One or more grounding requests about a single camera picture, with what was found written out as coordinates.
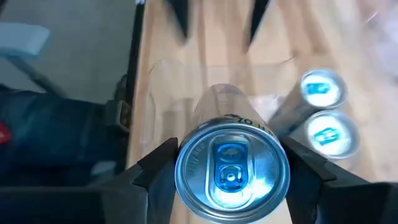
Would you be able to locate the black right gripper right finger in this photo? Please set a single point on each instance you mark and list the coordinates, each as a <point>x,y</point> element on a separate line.
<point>342,202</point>

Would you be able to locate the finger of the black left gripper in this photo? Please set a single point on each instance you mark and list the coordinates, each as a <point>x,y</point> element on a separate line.
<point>258,14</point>
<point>181,15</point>

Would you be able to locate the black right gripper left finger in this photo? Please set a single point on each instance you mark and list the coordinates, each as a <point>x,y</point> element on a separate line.
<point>77,205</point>

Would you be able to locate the blue silver Red Bull can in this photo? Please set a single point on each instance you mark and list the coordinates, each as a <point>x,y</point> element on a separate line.
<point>231,174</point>
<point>323,88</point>
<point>331,133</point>

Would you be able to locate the clear plastic bin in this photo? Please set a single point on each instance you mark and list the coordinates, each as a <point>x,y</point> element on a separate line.
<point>174,93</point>

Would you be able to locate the dark blue backpack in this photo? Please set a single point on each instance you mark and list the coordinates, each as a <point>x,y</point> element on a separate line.
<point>46,140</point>

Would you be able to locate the pale blue stool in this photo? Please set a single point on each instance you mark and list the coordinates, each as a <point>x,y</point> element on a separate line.
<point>21,39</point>

